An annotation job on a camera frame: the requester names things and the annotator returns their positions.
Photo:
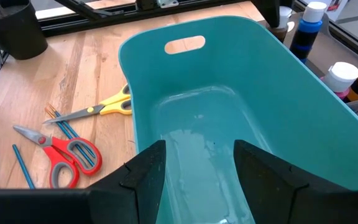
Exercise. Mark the blue pencils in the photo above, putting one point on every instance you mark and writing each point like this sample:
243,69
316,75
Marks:
61,130

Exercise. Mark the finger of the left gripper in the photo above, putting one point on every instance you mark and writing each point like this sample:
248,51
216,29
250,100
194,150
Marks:
264,12

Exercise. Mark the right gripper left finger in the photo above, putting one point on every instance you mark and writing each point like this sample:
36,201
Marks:
135,199

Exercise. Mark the green potted plant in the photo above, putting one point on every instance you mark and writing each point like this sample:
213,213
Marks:
14,31

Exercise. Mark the blue paint bottle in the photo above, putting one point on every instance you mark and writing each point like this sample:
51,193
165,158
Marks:
306,34

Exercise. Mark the brown paint bottle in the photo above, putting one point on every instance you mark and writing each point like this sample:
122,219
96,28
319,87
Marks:
286,17

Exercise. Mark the small bottle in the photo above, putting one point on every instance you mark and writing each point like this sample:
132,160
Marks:
340,76

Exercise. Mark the teal plastic bin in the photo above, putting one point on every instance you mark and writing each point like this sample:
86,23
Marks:
228,93

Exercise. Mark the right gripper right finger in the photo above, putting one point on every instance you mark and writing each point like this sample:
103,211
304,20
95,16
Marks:
269,193

